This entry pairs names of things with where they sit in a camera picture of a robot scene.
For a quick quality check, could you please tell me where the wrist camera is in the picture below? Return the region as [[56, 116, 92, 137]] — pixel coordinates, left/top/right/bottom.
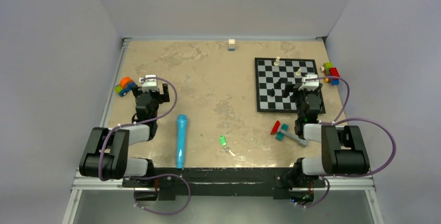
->
[[139, 74, 159, 93], [299, 74, 320, 91]]

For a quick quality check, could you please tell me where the white blue small block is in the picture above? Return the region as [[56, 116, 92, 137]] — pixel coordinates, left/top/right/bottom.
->
[[228, 39, 236, 51]]

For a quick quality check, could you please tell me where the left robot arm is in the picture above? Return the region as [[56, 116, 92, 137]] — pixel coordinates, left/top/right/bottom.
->
[[79, 84, 170, 187]]

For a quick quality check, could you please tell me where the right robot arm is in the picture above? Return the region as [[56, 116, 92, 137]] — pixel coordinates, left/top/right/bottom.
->
[[281, 82, 370, 188]]

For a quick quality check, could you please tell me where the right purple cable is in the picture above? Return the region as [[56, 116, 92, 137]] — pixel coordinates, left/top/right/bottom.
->
[[312, 76, 397, 178]]

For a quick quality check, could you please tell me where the purple cable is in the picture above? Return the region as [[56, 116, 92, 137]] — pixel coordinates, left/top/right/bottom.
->
[[312, 76, 397, 178], [98, 76, 178, 182]]

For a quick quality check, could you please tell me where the colourful toy block train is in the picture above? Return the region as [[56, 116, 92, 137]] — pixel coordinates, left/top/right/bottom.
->
[[320, 62, 340, 86]]

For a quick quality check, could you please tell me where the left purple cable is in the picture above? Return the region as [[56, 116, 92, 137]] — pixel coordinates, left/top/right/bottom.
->
[[98, 76, 178, 182]]

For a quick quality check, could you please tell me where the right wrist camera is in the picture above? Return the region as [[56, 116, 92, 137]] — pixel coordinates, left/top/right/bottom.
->
[[299, 74, 320, 91]]

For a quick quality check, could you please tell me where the black white chessboard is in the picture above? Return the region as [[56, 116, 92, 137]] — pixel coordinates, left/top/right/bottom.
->
[[254, 57, 318, 113]]

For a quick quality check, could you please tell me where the white chess piece back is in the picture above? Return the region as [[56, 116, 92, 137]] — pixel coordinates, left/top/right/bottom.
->
[[274, 57, 280, 66]]

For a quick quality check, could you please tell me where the green key tag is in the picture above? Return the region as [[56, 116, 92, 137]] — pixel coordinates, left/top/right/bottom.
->
[[219, 136, 227, 147]]

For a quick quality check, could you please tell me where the orange blue toy car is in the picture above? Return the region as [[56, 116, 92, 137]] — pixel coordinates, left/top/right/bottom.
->
[[114, 77, 136, 97]]

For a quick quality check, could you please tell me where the toy bolt with propeller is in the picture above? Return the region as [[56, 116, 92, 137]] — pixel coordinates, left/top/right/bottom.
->
[[270, 121, 308, 147]]

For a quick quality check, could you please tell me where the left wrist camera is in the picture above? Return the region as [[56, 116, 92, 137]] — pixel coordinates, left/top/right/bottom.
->
[[139, 74, 159, 93]]

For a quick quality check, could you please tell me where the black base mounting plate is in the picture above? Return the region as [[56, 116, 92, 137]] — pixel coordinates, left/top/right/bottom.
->
[[122, 167, 326, 201]]

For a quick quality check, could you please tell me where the black chess piece lower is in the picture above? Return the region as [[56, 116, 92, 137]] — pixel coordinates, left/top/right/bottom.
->
[[268, 89, 275, 97]]

